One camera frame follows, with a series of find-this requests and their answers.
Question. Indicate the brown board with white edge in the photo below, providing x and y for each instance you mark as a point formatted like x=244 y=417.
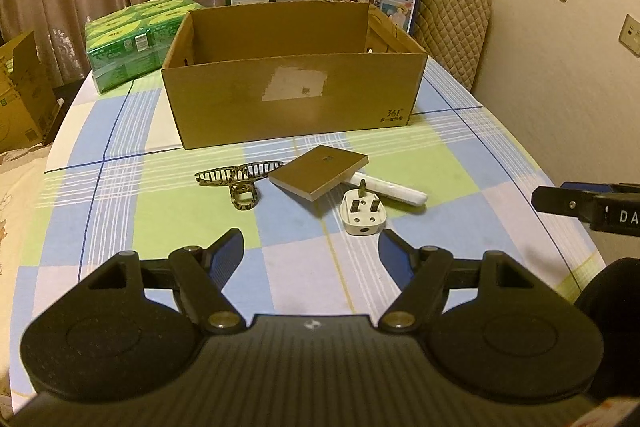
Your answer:
x=315 y=169

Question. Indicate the white paper roll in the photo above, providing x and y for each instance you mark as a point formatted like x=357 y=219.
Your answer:
x=400 y=193

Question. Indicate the green tissue multipack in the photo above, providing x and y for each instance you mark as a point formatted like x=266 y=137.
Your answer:
x=130 y=42

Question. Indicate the brown cardboard box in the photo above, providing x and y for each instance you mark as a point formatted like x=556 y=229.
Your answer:
x=300 y=102

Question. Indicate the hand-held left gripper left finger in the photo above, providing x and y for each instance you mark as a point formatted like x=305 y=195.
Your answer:
x=229 y=251

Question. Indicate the printed cardboard box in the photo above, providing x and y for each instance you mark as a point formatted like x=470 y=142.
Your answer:
x=25 y=97

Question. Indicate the leopard print hair clip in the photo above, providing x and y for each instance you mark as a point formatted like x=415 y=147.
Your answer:
x=240 y=199

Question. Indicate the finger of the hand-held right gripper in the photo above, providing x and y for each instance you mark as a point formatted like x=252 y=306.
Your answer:
x=590 y=187
x=562 y=202

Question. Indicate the beige quilted chair cover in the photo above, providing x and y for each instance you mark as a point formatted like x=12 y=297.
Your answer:
x=455 y=22

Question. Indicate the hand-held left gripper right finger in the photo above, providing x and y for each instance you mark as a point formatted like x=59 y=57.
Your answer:
x=395 y=253

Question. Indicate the white three-pin plug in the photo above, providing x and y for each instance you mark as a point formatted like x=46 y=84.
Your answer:
x=362 y=217

